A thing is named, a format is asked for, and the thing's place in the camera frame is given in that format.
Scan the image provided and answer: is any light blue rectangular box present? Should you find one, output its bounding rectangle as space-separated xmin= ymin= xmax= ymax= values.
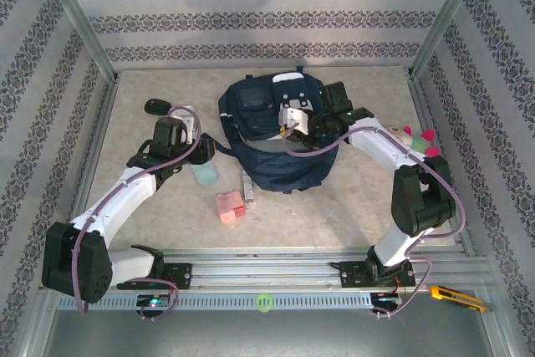
xmin=190 ymin=163 xmax=220 ymax=187

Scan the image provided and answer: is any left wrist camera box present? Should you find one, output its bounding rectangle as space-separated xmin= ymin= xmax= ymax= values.
xmin=172 ymin=106 xmax=198 ymax=145

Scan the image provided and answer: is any left aluminium table side rail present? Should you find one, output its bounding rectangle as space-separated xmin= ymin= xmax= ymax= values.
xmin=56 ymin=80 xmax=120 ymax=262

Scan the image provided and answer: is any aluminium mounting rail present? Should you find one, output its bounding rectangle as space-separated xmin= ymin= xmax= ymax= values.
xmin=39 ymin=247 xmax=498 ymax=294

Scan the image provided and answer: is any right aluminium table side rail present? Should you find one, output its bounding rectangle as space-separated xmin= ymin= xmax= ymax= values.
xmin=407 ymin=76 xmax=476 ymax=256

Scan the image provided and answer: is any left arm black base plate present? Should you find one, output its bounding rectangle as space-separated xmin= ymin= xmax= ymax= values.
xmin=116 ymin=263 xmax=194 ymax=291

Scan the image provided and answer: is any right aluminium frame post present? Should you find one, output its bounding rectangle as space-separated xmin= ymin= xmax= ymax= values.
xmin=407 ymin=0 xmax=489 ymax=80

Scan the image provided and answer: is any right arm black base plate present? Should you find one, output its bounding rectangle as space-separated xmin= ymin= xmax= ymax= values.
xmin=329 ymin=260 xmax=418 ymax=290

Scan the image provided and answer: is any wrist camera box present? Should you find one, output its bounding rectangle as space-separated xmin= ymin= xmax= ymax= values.
xmin=277 ymin=107 xmax=313 ymax=137
xmin=172 ymin=106 xmax=198 ymax=145

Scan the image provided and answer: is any aluminium table side rail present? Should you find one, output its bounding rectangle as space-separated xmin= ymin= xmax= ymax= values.
xmin=56 ymin=80 xmax=120 ymax=262
xmin=407 ymin=76 xmax=476 ymax=256

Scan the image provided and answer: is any black computer mouse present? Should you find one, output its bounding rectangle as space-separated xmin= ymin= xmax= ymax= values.
xmin=144 ymin=99 xmax=173 ymax=116

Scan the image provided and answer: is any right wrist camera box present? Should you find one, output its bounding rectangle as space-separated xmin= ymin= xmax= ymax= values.
xmin=277 ymin=107 xmax=313 ymax=137

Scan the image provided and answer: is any yellow utility knife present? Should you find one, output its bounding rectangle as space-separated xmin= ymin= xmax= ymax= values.
xmin=430 ymin=285 xmax=488 ymax=313

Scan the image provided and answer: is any aluminium frame post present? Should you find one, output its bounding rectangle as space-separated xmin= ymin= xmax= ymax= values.
xmin=407 ymin=0 xmax=489 ymax=80
xmin=35 ymin=0 xmax=120 ymax=84

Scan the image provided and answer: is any perforated metal cable tray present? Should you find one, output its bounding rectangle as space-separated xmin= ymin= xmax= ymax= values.
xmin=53 ymin=292 xmax=375 ymax=313

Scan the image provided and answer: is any pink pencil sharpener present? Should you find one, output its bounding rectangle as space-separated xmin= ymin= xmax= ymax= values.
xmin=214 ymin=191 xmax=247 ymax=226

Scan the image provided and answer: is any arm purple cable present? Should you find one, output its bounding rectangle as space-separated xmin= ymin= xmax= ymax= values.
xmin=71 ymin=105 xmax=202 ymax=323
xmin=282 ymin=125 xmax=467 ymax=319

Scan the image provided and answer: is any navy blue school backpack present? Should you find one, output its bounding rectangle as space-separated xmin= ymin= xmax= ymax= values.
xmin=200 ymin=66 xmax=339 ymax=195

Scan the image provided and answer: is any left aluminium frame post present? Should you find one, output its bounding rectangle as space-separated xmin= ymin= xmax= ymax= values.
xmin=35 ymin=0 xmax=120 ymax=84

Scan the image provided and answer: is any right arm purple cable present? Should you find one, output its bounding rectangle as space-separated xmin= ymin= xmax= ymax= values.
xmin=282 ymin=125 xmax=467 ymax=319

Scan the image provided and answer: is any white pink green plush toy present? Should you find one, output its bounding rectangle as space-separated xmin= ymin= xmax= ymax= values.
xmin=386 ymin=125 xmax=441 ymax=160

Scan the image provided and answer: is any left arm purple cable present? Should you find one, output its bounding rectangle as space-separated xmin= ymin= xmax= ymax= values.
xmin=71 ymin=105 xmax=202 ymax=323

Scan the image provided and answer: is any small silver tube box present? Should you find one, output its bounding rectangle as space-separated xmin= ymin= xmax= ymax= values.
xmin=241 ymin=168 xmax=256 ymax=203

